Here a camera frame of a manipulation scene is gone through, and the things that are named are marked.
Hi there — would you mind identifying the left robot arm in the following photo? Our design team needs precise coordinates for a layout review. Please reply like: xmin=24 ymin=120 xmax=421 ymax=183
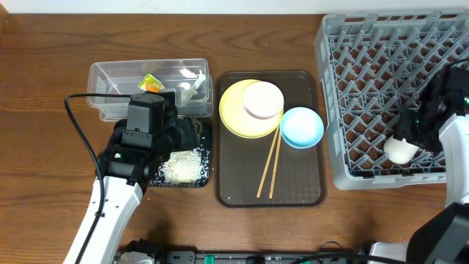
xmin=64 ymin=92 xmax=200 ymax=263

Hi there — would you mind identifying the yellow plate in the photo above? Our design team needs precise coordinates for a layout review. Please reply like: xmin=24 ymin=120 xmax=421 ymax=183
xmin=219 ymin=79 xmax=284 ymax=139

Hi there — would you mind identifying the clear plastic bin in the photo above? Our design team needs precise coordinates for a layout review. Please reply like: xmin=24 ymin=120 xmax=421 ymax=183
xmin=87 ymin=58 xmax=213 ymax=117

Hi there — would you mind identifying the brown serving tray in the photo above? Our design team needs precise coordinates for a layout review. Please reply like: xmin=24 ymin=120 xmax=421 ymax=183
xmin=213 ymin=70 xmax=327 ymax=208

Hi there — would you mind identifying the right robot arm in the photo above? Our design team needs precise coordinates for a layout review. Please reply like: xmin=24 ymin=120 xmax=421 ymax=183
xmin=369 ymin=62 xmax=468 ymax=263

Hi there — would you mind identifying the black tray bin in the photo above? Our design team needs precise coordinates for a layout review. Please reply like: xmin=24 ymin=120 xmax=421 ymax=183
xmin=148 ymin=119 xmax=212 ymax=188

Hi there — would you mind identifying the white pink bowl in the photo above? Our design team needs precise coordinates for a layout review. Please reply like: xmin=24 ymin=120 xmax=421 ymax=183
xmin=242 ymin=81 xmax=284 ymax=120

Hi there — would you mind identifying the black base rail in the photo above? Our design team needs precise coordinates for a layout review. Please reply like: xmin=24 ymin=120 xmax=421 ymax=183
xmin=112 ymin=239 xmax=371 ymax=264

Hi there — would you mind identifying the wooden chopstick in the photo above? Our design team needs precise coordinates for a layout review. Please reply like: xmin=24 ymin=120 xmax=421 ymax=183
xmin=269 ymin=128 xmax=281 ymax=199
xmin=256 ymin=127 xmax=279 ymax=199

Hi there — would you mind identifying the white cup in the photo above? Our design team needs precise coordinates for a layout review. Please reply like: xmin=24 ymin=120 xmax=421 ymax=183
xmin=383 ymin=137 xmax=419 ymax=164

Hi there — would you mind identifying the light blue bowl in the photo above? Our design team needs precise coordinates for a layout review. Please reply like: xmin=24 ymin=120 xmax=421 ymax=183
xmin=280 ymin=107 xmax=325 ymax=149

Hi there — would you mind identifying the green orange snack wrapper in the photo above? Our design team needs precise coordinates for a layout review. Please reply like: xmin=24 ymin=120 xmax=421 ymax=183
xmin=138 ymin=73 xmax=165 ymax=92

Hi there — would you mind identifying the spilled rice pile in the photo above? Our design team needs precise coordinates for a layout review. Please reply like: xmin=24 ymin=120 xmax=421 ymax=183
xmin=156 ymin=148 xmax=210 ymax=186

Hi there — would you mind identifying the clear plastic wrapper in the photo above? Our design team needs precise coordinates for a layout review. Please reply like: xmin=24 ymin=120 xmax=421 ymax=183
xmin=178 ymin=68 xmax=206 ymax=106

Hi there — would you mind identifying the grey dishwasher rack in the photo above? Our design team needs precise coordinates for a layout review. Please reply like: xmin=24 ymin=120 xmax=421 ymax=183
xmin=314 ymin=10 xmax=468 ymax=190

